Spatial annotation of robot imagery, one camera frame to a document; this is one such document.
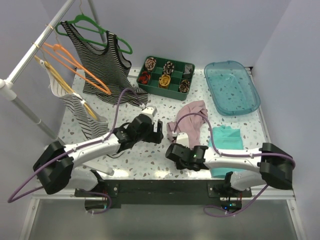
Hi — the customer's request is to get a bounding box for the pink tank top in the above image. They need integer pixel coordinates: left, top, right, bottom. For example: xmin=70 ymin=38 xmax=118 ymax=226
xmin=166 ymin=100 xmax=208 ymax=149

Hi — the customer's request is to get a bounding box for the orange hanger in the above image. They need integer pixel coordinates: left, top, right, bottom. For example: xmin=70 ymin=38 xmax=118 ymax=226
xmin=40 ymin=42 xmax=112 ymax=95

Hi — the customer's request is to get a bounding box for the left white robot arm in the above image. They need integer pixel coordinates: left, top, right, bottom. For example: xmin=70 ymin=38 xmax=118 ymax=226
xmin=33 ymin=113 xmax=164 ymax=195

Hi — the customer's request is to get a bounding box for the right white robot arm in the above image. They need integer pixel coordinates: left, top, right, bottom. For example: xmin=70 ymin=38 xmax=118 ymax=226
xmin=165 ymin=143 xmax=296 ymax=197

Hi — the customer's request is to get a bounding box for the white striped tank top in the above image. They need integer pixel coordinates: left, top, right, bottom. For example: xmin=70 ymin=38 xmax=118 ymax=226
xmin=37 ymin=59 xmax=109 ymax=140

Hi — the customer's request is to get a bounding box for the black striped tank top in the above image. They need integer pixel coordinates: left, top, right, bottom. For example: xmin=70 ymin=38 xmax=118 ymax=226
xmin=61 ymin=21 xmax=148 ymax=106

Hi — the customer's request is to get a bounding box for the yellow hanger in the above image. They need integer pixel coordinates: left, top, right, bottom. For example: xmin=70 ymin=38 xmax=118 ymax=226
xmin=34 ymin=56 xmax=99 ymax=121

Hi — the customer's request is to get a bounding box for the green hanger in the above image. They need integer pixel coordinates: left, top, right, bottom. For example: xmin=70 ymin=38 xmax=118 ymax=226
xmin=67 ymin=13 xmax=133 ymax=55

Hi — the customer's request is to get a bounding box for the teal folded cloth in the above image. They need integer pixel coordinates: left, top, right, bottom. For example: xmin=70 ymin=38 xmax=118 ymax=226
xmin=210 ymin=125 xmax=244 ymax=179

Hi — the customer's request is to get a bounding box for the yellow rolled tie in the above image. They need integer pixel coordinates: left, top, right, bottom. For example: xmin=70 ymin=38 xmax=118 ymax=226
xmin=158 ymin=74 xmax=171 ymax=89

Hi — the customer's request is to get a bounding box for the brown floral rolled tie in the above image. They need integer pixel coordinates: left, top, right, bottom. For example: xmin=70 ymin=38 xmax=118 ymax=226
xmin=178 ymin=79 xmax=191 ymax=93

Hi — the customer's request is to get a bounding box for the green divided organizer tray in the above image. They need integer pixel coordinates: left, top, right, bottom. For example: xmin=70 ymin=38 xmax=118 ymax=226
xmin=136 ymin=56 xmax=196 ymax=101

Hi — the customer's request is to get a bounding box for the orange black rolled tie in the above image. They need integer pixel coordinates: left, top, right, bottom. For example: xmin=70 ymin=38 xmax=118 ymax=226
xmin=138 ymin=71 xmax=151 ymax=85

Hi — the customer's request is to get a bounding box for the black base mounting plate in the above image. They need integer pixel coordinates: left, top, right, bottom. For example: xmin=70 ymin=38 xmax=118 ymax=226
xmin=74 ymin=172 xmax=252 ymax=210

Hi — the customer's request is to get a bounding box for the dark floral rolled tie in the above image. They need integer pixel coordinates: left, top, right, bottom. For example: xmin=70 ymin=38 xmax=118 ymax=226
xmin=163 ymin=61 xmax=175 ymax=75

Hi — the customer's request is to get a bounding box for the pink floral rolled tie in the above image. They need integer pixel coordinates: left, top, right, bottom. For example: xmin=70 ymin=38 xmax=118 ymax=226
xmin=144 ymin=57 xmax=157 ymax=72

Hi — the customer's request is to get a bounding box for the grey folded cloth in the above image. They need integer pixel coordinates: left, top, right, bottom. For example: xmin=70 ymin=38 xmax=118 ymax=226
xmin=182 ymin=64 xmax=194 ymax=79

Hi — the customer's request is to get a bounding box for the teal plastic basin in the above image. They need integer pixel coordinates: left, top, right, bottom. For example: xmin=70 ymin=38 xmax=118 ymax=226
xmin=203 ymin=60 xmax=261 ymax=116

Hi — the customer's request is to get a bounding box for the silver clothes rack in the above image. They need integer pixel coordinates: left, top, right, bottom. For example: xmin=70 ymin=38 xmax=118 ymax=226
xmin=0 ymin=0 xmax=116 ymax=176

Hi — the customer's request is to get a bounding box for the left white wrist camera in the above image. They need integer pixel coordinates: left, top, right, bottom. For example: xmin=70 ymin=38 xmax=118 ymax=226
xmin=140 ymin=106 xmax=158 ymax=122

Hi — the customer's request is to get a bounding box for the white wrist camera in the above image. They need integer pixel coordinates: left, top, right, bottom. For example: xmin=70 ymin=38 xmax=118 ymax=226
xmin=172 ymin=132 xmax=190 ymax=149
xmin=140 ymin=106 xmax=158 ymax=122

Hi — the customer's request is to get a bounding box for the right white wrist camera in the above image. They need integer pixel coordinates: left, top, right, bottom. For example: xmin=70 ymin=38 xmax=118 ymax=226
xmin=172 ymin=132 xmax=190 ymax=149

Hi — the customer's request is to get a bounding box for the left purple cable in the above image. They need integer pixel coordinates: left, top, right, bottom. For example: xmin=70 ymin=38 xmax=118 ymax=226
xmin=7 ymin=87 xmax=148 ymax=203

